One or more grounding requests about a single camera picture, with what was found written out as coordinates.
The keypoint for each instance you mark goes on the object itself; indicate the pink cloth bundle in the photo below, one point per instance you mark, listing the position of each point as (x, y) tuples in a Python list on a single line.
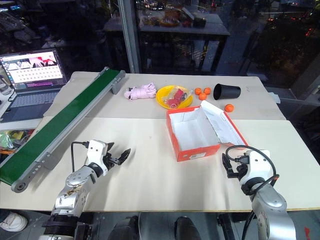
[(141, 92)]

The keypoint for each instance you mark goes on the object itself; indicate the grey open laptop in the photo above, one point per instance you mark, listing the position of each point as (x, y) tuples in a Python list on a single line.
[(32, 82)]

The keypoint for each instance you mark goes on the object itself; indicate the colourful clutter pile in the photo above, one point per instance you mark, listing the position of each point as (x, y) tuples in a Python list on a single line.
[(12, 141)]

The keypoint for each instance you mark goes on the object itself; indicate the white sneaker on floor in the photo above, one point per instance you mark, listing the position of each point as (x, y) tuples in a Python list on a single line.
[(12, 221)]

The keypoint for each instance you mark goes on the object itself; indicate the orange shoe box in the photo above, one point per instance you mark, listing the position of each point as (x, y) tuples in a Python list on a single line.
[(197, 132)]

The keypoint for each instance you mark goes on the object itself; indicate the white paper scrap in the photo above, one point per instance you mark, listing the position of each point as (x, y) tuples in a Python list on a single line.
[(274, 97)]

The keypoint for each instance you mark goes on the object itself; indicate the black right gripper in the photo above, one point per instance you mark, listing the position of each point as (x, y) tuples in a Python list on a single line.
[(240, 168)]

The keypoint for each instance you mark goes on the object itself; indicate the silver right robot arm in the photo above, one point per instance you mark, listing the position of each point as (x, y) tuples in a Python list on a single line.
[(272, 210)]

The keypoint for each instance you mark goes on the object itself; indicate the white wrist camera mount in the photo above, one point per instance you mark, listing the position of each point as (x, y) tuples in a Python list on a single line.
[(96, 152), (258, 165)]

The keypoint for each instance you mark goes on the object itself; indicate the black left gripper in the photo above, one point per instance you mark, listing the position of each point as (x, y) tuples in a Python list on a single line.
[(111, 160)]

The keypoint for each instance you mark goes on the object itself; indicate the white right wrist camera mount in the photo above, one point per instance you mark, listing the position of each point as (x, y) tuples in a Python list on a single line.
[(258, 165)]

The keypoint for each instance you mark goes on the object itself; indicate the black plastic cup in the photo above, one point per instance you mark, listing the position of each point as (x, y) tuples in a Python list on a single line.
[(226, 91)]

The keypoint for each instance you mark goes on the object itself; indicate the grey window frame post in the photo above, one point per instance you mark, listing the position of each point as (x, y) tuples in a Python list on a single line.
[(129, 35)]

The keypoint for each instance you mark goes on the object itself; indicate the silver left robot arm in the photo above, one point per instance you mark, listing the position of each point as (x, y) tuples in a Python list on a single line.
[(75, 190)]

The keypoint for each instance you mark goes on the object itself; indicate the yellow round plate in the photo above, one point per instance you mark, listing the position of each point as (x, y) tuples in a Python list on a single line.
[(161, 98)]

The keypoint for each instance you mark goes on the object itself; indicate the black box on background table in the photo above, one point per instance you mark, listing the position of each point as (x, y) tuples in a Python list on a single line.
[(199, 22)]

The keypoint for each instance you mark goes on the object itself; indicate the green conveyor belt grey frame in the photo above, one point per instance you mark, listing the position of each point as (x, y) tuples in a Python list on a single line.
[(62, 117)]

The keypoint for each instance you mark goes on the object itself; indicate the red items in clear bag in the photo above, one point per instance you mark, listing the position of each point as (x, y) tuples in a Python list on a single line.
[(176, 97)]

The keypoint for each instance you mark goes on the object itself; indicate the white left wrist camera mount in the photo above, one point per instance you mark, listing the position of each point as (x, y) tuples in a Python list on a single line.
[(96, 152)]

